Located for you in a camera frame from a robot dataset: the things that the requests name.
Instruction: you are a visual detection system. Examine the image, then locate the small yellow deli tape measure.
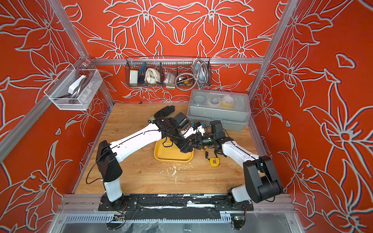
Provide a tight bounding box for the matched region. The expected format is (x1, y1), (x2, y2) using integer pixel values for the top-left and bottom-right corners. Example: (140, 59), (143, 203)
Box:
(209, 157), (220, 167)

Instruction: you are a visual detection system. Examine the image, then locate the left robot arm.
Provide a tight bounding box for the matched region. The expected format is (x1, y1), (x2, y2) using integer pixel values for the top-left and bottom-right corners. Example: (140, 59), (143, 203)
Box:
(96, 113), (199, 203)

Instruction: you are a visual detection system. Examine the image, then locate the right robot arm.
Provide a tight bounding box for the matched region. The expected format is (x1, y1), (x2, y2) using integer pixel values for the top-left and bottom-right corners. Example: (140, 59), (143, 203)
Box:
(193, 120), (283, 203)

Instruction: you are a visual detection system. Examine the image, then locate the grey plastic storage box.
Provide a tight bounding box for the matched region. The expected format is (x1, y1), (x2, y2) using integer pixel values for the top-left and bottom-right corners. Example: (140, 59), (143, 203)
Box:
(187, 89), (251, 131)

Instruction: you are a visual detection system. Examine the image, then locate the yellow plastic tray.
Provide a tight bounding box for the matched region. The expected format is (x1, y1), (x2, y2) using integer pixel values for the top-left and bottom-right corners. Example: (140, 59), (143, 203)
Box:
(153, 138), (194, 163)

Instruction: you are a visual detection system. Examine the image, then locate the white cloth in basket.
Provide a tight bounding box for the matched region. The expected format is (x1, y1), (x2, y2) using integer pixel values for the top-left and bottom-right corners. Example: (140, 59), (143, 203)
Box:
(145, 68), (161, 84)

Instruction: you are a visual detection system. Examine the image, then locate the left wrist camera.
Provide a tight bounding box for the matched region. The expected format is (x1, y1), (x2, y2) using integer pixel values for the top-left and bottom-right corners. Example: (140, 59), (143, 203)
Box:
(171, 112), (190, 138)

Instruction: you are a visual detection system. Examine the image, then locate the coiled metal hose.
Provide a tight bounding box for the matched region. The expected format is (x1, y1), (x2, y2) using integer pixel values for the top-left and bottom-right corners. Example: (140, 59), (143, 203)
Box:
(175, 58), (209, 91)

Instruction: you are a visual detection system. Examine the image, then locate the black wire wall basket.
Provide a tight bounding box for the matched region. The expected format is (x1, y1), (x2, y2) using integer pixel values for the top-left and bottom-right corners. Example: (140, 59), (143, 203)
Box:
(125, 56), (212, 91)

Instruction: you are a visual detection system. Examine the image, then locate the white mesh wall basket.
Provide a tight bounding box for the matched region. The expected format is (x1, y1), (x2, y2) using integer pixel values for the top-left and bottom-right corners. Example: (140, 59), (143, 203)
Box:
(44, 68), (103, 111)

